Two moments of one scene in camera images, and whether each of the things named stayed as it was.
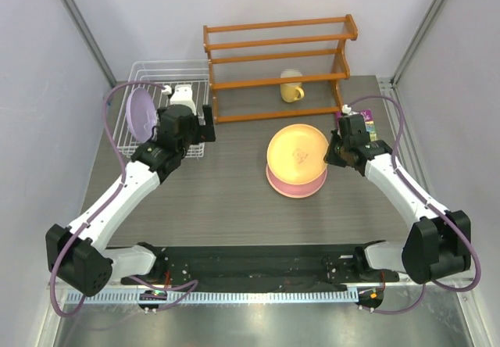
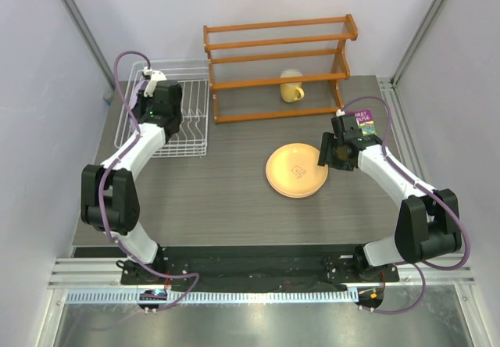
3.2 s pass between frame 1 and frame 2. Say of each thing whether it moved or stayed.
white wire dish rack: stayed
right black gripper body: stayed
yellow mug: stayed
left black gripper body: moved
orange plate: moved
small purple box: stayed
